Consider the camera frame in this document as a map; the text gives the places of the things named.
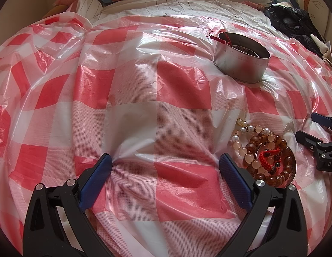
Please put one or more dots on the beige cloth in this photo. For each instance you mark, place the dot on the beige cloth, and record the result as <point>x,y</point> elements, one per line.
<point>320,41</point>

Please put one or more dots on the pink cloth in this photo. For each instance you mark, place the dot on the pink cloth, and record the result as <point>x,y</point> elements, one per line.
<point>253,5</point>

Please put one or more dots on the red white checkered plastic sheet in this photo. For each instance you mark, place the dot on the red white checkered plastic sheet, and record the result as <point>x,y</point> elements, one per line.
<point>133,128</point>

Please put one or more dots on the black jacket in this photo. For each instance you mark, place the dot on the black jacket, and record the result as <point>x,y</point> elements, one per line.
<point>294,22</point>

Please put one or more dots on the white striped bedsheet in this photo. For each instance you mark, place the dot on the white striped bedsheet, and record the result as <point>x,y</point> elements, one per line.
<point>182,8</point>

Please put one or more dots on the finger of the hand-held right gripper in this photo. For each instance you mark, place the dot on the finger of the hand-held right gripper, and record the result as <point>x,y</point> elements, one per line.
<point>322,120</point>
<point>326,155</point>

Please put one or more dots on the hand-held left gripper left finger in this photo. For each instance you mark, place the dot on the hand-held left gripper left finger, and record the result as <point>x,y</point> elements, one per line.
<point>97,175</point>

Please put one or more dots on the round metal tin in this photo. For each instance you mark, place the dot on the round metal tin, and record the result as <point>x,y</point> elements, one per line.
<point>238,65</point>

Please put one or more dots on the brown cushion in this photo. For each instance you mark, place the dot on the brown cushion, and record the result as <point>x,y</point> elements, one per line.
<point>57,12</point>

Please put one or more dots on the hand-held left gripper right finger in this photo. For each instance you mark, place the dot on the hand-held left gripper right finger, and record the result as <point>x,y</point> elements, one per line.
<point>235,182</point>

